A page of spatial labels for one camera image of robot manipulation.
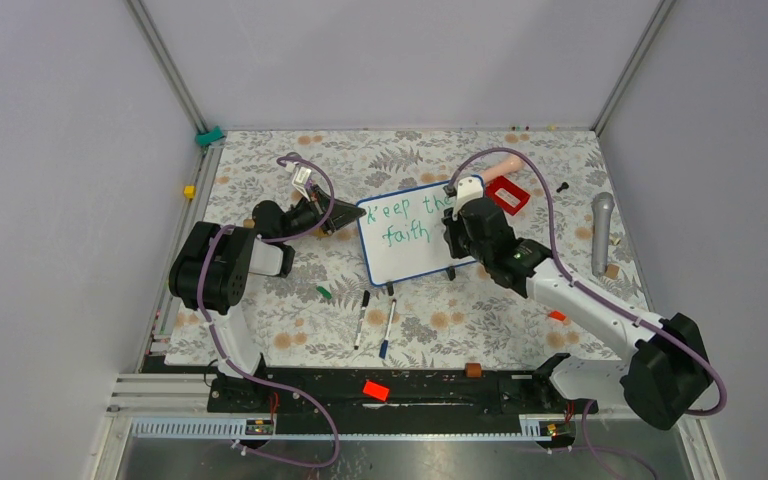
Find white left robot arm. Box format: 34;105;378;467
168;185;366;411

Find brown small block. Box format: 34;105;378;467
464;362;483;378

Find wooden small cube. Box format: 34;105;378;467
604;264;621;280

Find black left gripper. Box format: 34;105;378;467
279;184;365;242

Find teal corner clamp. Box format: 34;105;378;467
195;126;226;148

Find blue framed whiteboard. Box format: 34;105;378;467
356;181;475;287

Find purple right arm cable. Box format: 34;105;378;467
443;146;730;480

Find pink microphone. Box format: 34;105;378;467
480;154;525;184

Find red rectangular frame block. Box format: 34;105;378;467
485;176;531;216

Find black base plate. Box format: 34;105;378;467
204;365;587;437

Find silver microphone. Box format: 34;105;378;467
591;192;615;277

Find blue whiteboard marker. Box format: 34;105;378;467
379;298;398;360

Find black whiteboard marker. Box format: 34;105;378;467
353;290;372;351

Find red flat card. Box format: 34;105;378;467
362;380;390;402

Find green marker cap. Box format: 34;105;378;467
316;286;333;300

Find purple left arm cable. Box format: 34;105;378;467
195;154;342;468

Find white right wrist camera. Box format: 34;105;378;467
451;175;485;219

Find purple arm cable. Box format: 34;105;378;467
195;154;342;468
443;146;730;480

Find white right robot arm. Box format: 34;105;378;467
442;197;716;430

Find red triangular block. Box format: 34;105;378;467
547;310;567;323

